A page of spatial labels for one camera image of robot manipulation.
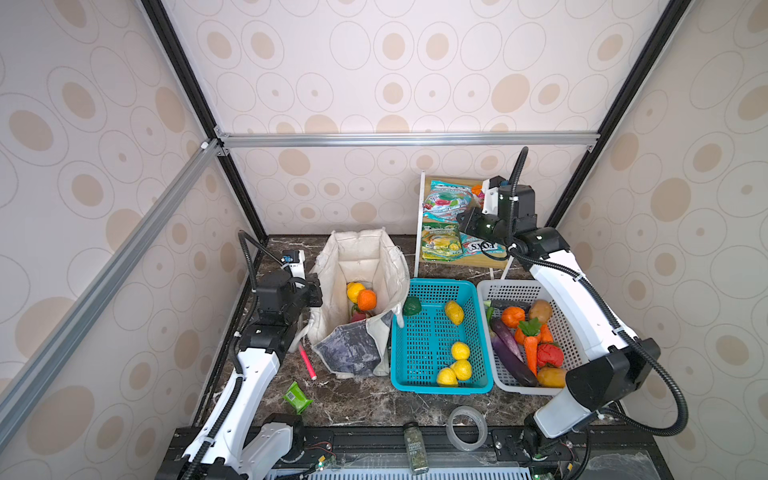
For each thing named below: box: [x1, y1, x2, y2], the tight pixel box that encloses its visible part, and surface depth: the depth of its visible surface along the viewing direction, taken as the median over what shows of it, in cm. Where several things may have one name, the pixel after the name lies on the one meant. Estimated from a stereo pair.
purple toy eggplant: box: [492, 338, 537, 387], surface depth 86 cm
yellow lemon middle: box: [451, 341, 471, 360], surface depth 87 cm
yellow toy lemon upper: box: [446, 300, 465, 325], surface depth 94 cm
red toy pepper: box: [537, 343, 564, 368], surface depth 85 cm
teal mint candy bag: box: [423, 180, 473, 223], surface depth 81 cm
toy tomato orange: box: [502, 306, 525, 329], surface depth 94 cm
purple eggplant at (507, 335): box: [491, 318, 524, 363], surface depth 91 cm
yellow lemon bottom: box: [437, 367, 458, 387], surface depth 83 cm
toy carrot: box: [518, 318, 542, 376], surface depth 85 cm
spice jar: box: [403, 422, 429, 475], surface depth 71 cm
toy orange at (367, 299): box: [357, 289, 377, 311], surface depth 95 cm
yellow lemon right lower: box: [450, 359, 472, 380], surface depth 84 cm
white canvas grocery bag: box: [307, 228, 411, 378], surface depth 83 cm
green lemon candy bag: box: [421, 222, 463, 262], surface depth 94 cm
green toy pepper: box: [402, 296, 422, 316], surface depth 94 cm
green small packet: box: [283, 381, 314, 415], surface depth 81 cm
